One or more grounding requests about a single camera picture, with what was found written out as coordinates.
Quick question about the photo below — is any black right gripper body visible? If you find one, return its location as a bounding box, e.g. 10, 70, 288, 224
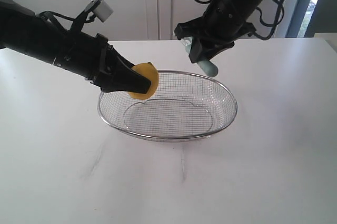
194, 0, 257, 48

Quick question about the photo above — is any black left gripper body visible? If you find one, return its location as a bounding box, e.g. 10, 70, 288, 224
86, 33, 117, 93

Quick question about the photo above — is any teal handled peeler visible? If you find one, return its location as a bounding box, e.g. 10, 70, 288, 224
180, 37, 219, 77

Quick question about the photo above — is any yellow lemon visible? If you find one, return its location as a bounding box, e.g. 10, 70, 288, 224
128, 62, 159, 100

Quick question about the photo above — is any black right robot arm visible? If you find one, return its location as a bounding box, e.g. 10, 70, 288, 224
174, 0, 284, 63

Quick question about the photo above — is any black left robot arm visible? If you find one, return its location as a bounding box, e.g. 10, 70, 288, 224
1, 0, 153, 94

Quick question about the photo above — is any oval steel wire mesh basket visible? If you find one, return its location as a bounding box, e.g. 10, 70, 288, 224
97, 70, 237, 142

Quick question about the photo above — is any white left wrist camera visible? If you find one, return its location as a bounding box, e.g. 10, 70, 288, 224
70, 0, 113, 33

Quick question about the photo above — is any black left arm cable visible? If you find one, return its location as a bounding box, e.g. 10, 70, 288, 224
36, 11, 80, 33

